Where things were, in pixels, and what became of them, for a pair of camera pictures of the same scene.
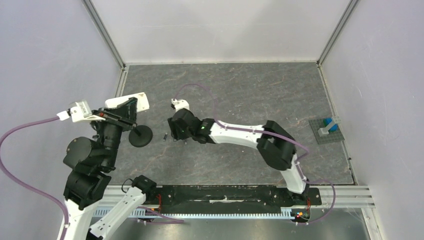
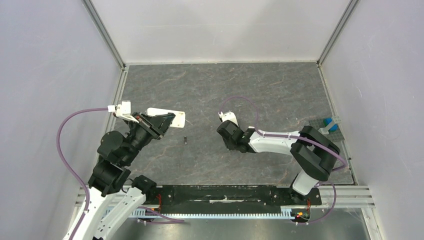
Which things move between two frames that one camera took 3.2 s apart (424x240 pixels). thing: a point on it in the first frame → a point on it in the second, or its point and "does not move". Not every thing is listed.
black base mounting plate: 235,197 does not move
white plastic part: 142,104 → 178,121
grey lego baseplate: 316,125 does not move
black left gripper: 128,109 → 159,124
